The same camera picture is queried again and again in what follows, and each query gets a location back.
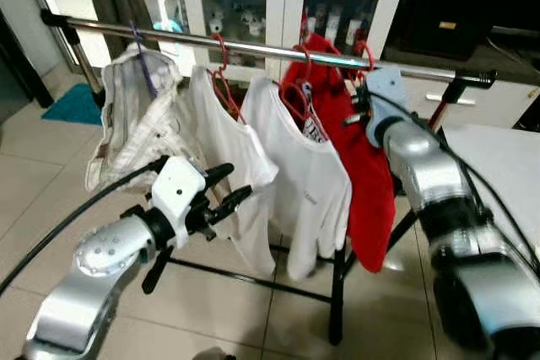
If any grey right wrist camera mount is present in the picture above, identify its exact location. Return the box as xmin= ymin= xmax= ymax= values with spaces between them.
xmin=363 ymin=65 xmax=409 ymax=148

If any purple clothes hanger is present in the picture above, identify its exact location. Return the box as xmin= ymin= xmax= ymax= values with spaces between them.
xmin=128 ymin=23 xmax=163 ymax=99

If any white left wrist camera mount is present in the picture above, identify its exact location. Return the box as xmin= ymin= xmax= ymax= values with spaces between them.
xmin=150 ymin=156 xmax=208 ymax=250

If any red printed garment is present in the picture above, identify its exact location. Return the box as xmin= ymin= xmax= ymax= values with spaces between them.
xmin=278 ymin=31 xmax=397 ymax=275

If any white t-shirt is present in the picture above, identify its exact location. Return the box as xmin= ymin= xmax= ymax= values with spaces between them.
xmin=187 ymin=65 xmax=281 ymax=277
xmin=240 ymin=78 xmax=354 ymax=283

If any white checked shirt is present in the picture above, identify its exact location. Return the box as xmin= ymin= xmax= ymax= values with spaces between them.
xmin=84 ymin=46 xmax=209 ymax=209

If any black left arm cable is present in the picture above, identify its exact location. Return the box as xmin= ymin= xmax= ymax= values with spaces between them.
xmin=0 ymin=156 xmax=170 ymax=293

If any white low tv cabinet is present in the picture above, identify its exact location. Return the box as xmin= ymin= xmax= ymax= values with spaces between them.
xmin=397 ymin=27 xmax=540 ymax=131

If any teal floor mat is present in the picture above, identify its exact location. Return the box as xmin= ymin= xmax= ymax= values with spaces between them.
xmin=40 ymin=82 xmax=106 ymax=126

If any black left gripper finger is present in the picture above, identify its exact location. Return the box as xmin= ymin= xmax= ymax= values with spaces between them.
xmin=207 ymin=185 xmax=254 ymax=228
xmin=199 ymin=162 xmax=236 ymax=191

